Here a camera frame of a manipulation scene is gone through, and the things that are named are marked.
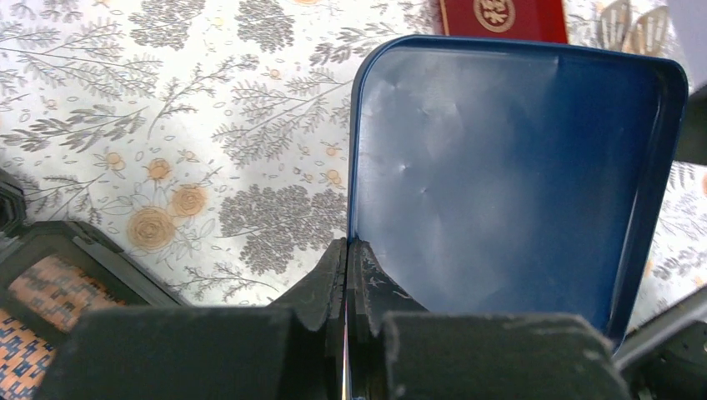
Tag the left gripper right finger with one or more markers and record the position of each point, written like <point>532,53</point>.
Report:
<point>397,349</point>

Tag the black poker chip case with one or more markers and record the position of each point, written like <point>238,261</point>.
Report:
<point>24,243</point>

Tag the blue tin lid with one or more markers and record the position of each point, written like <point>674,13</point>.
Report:
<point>497,176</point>

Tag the red square tray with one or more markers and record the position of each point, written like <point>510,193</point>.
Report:
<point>530,20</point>

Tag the floral tablecloth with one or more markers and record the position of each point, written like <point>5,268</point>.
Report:
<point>208,139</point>

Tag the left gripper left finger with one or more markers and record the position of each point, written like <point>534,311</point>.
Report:
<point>290,349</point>

